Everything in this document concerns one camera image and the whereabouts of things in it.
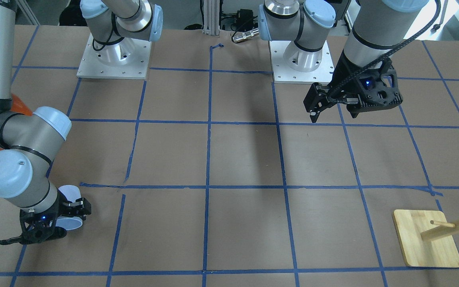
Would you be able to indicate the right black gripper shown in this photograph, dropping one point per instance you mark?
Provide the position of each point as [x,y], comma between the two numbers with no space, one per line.
[63,209]

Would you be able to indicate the light blue cup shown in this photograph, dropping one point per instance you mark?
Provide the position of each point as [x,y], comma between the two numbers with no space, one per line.
[71,193]

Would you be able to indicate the silver cable connector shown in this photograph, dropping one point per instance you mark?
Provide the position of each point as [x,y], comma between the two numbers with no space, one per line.
[240,37]

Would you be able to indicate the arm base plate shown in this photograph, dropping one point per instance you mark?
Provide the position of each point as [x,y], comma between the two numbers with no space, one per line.
[295,66]
[128,59]

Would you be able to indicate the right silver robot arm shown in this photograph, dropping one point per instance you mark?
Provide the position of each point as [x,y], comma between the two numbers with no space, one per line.
[121,36]

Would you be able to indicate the wooden mug stand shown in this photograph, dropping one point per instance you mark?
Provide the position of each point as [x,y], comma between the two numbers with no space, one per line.
[426,238]

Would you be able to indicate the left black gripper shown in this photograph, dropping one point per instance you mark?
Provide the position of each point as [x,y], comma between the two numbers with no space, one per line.
[343,73]

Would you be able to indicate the aluminium frame post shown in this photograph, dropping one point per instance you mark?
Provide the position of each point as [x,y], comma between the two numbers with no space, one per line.
[211,17]

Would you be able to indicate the large orange can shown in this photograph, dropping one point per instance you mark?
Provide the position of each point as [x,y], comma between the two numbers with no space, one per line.
[20,107]

